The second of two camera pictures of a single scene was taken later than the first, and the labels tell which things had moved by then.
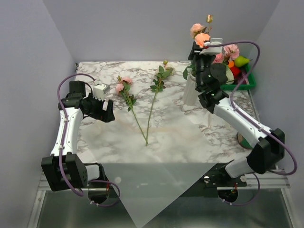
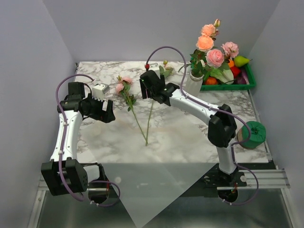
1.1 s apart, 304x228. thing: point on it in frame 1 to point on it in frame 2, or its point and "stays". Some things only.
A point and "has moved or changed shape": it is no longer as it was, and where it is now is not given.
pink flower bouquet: x=123 y=88 stays
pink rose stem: x=231 y=52 stays
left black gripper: x=105 y=116 stays
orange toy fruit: x=231 y=63 stays
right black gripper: x=194 y=53 to x=144 y=90
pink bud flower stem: x=201 y=36 has moved or changed shape
